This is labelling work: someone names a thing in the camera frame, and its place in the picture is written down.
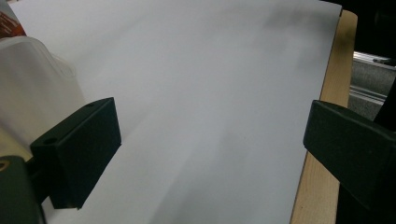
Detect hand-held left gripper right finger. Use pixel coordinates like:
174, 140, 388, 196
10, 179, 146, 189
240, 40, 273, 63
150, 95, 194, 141
303, 99, 396, 213

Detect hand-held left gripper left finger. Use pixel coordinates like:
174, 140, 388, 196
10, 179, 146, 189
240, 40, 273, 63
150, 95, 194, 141
29, 96, 122, 210

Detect clear plastic container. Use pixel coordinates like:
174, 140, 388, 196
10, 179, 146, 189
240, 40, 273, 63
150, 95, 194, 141
0, 35, 87, 158

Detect red green snack packet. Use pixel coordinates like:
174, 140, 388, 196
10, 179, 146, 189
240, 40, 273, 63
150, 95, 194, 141
0, 8, 28, 40

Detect white table mat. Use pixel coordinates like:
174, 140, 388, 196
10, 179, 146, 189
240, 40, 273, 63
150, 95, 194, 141
8, 0, 344, 224

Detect aluminium rail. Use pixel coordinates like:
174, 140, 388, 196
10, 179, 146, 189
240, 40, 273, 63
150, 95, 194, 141
347, 50, 396, 105

